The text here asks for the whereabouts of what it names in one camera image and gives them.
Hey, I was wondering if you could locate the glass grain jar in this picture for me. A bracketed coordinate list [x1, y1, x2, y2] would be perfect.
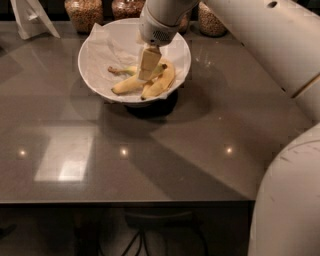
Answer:
[178, 11, 192, 34]
[64, 0, 104, 33]
[198, 1, 227, 37]
[111, 0, 146, 20]

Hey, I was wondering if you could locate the leftmost glass grain jar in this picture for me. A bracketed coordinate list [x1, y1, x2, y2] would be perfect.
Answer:
[64, 0, 104, 33]

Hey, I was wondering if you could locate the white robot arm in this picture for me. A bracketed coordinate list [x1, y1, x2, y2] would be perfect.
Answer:
[139, 0, 320, 256]

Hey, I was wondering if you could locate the black stool under table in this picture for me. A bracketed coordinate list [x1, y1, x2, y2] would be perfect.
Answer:
[121, 208, 209, 256]

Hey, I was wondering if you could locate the left white folded stand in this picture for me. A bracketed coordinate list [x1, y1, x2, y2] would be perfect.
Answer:
[10, 0, 60, 40]

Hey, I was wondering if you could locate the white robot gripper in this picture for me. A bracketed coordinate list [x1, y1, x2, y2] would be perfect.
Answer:
[137, 0, 199, 81]

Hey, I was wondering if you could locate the right curved yellow banana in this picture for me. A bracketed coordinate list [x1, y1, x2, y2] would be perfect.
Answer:
[140, 59, 175, 100]

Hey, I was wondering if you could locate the back greenish banana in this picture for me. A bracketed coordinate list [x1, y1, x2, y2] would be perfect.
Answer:
[108, 66, 137, 76]

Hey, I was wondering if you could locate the rightmost glass grain jar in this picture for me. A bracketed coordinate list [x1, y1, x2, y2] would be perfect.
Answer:
[198, 1, 227, 37]

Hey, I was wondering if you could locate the white ceramic bowl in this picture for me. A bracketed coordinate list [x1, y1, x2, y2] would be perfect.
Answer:
[77, 17, 192, 108]

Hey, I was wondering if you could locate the white paper liner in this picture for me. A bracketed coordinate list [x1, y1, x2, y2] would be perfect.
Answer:
[81, 22, 185, 104]

